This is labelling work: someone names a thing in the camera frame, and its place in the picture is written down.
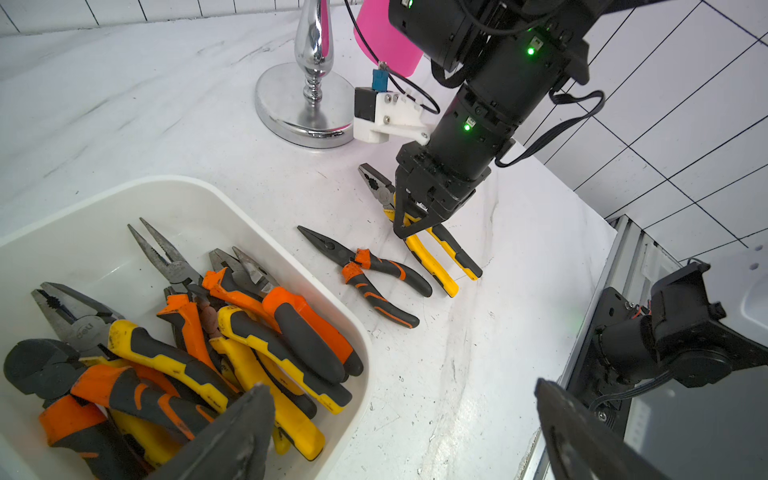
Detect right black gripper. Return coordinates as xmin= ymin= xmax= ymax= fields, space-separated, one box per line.
xmin=393 ymin=95 xmax=514 ymax=239

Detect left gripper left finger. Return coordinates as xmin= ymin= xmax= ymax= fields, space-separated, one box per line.
xmin=149 ymin=385 xmax=276 ymax=480

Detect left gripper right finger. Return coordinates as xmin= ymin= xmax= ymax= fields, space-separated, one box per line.
xmin=535 ymin=378 xmax=666 ymax=480

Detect yellow black combination pliers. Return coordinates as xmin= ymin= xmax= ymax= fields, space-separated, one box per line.
xmin=358 ymin=163 xmax=484 ymax=299

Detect black orange long-nose pliers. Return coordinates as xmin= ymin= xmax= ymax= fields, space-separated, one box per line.
xmin=297 ymin=225 xmax=433 ymax=329

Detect white plastic storage box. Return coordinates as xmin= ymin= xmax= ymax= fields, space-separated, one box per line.
xmin=1 ymin=176 xmax=370 ymax=479

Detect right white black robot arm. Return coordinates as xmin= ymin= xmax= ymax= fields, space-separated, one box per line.
xmin=440 ymin=1 xmax=767 ymax=392

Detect orange black pliers in box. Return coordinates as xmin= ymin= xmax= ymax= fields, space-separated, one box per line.
xmin=203 ymin=247 xmax=364 ymax=383

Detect black orange cutters in box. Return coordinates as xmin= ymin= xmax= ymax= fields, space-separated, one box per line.
xmin=3 ymin=339 xmax=217 ymax=479

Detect yellow black pliers in box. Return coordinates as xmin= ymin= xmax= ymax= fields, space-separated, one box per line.
xmin=31 ymin=282 xmax=238 ymax=413

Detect chrome glass holder stand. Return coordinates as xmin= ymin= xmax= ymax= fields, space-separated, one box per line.
xmin=255 ymin=0 xmax=354 ymax=149

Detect pink wine glass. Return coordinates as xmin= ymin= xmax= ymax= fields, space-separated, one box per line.
xmin=353 ymin=0 xmax=423 ymax=77

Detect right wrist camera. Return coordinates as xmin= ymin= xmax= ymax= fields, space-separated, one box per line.
xmin=353 ymin=62 xmax=431 ymax=145

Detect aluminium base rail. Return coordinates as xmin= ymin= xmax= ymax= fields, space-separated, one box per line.
xmin=527 ymin=214 xmax=685 ymax=480

